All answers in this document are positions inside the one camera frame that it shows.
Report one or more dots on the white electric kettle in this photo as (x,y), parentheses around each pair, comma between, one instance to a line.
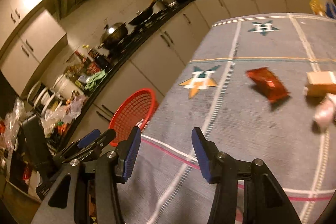
(65,87)

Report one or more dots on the brown snack wrapper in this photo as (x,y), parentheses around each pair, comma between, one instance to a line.
(268,84)

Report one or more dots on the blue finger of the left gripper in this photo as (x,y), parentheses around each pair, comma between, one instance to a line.
(89,138)

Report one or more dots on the orange cardboard box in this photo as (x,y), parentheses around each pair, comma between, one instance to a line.
(320,83)

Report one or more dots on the black frying pan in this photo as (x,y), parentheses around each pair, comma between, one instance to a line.
(144,15)

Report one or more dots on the grey star tablecloth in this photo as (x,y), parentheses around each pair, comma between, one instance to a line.
(215,94)

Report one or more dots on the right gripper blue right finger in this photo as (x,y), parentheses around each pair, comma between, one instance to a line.
(206,152)

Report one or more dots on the lidded steel wok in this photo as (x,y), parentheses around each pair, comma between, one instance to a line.
(113,35)

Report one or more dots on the white cloth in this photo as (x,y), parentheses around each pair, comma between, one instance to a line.
(325,112)

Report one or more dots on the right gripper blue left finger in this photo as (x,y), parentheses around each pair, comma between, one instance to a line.
(127,151)

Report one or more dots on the green cloth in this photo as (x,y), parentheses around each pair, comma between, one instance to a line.
(93,80)

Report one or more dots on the clear plastic bags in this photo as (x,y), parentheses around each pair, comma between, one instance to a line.
(64,114)

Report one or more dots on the red plastic basket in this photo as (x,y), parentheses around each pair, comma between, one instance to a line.
(136,110)

